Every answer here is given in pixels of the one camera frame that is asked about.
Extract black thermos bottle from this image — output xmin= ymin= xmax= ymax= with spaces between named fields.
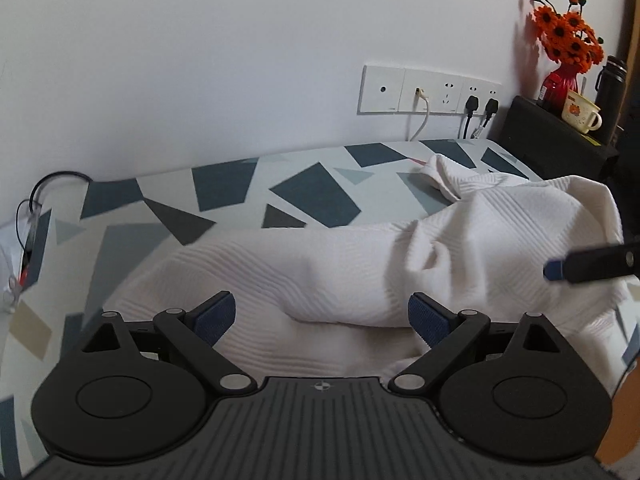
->
xmin=594 ymin=55 xmax=628 ymax=147

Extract white charging cable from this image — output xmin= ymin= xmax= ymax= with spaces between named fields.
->
xmin=409 ymin=88 xmax=431 ymax=142

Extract cream printed mug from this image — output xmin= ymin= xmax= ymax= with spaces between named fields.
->
xmin=561 ymin=88 xmax=603 ymax=134

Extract black cable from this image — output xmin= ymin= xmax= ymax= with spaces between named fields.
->
xmin=29 ymin=172 xmax=94 ymax=212

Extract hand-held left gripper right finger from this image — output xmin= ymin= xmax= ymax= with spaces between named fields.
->
xmin=389 ymin=291 xmax=571 ymax=395

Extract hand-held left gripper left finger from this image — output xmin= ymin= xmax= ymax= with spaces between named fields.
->
xmin=80 ymin=290 xmax=256 ymax=395

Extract white wall socket panel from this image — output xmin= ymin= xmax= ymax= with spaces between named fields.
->
xmin=357 ymin=63 xmax=502 ymax=117

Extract red glass vase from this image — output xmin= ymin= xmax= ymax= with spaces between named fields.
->
xmin=537 ymin=64 xmax=581 ymax=113

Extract black bedside cabinet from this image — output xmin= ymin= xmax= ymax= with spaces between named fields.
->
xmin=500 ymin=95 xmax=621 ymax=183

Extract orange artificial flowers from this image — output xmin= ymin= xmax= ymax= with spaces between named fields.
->
xmin=530 ymin=0 xmax=605 ymax=67

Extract geometric patterned bed sheet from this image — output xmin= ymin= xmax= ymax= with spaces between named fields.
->
xmin=0 ymin=139 xmax=640 ymax=480

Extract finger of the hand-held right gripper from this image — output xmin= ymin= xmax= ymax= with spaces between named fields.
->
xmin=543 ymin=241 xmax=640 ymax=286

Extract white knit garment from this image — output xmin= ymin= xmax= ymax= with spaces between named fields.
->
xmin=102 ymin=154 xmax=632 ymax=396

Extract black power plug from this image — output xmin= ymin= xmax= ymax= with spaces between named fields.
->
xmin=471 ymin=98 xmax=500 ymax=140
xmin=461 ymin=95 xmax=481 ymax=139

